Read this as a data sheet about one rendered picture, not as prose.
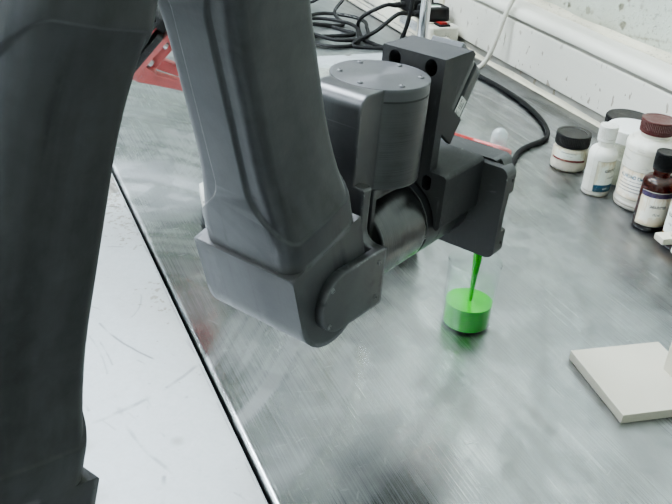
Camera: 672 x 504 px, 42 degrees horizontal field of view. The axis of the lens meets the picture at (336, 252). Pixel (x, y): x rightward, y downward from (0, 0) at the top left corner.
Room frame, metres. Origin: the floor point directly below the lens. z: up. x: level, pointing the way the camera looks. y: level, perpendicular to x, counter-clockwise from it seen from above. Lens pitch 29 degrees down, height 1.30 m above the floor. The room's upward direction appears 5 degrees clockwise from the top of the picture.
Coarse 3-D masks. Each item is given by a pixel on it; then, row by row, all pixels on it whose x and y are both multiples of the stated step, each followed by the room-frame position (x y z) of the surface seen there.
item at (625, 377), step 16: (576, 352) 0.57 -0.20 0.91; (592, 352) 0.57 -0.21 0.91; (608, 352) 0.57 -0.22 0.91; (624, 352) 0.57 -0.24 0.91; (640, 352) 0.57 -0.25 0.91; (656, 352) 0.58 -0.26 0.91; (592, 368) 0.55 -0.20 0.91; (608, 368) 0.55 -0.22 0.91; (624, 368) 0.55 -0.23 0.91; (640, 368) 0.55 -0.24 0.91; (656, 368) 0.55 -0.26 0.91; (592, 384) 0.53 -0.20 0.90; (608, 384) 0.53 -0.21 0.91; (624, 384) 0.53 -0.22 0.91; (640, 384) 0.53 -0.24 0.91; (656, 384) 0.53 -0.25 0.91; (608, 400) 0.51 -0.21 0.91; (624, 400) 0.51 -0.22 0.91; (640, 400) 0.51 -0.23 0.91; (656, 400) 0.51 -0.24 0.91; (624, 416) 0.49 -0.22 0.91; (640, 416) 0.50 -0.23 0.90; (656, 416) 0.50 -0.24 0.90
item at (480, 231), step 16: (496, 176) 0.51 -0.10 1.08; (512, 176) 0.51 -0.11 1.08; (416, 192) 0.48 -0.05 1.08; (480, 192) 0.52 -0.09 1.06; (496, 192) 0.51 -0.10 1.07; (480, 208) 0.51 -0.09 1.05; (496, 208) 0.51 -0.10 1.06; (432, 224) 0.48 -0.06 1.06; (448, 224) 0.50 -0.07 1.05; (464, 224) 0.52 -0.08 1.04; (480, 224) 0.51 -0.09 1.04; (496, 224) 0.51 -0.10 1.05; (432, 240) 0.49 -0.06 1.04; (448, 240) 0.52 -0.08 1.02; (464, 240) 0.52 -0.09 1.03; (480, 240) 0.51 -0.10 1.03; (496, 240) 0.51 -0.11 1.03
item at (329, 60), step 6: (354, 54) 1.32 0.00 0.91; (360, 54) 1.33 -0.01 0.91; (366, 54) 1.33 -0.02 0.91; (372, 54) 1.33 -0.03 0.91; (378, 54) 1.34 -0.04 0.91; (318, 60) 1.28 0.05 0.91; (324, 60) 1.28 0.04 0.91; (330, 60) 1.28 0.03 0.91; (336, 60) 1.29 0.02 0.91; (342, 60) 1.29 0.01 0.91
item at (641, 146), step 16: (640, 128) 0.87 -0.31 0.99; (656, 128) 0.86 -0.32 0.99; (640, 144) 0.86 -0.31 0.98; (656, 144) 0.85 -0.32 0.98; (624, 160) 0.87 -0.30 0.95; (640, 160) 0.85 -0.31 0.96; (624, 176) 0.86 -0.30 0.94; (640, 176) 0.85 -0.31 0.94; (624, 192) 0.86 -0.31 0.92; (624, 208) 0.86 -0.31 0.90
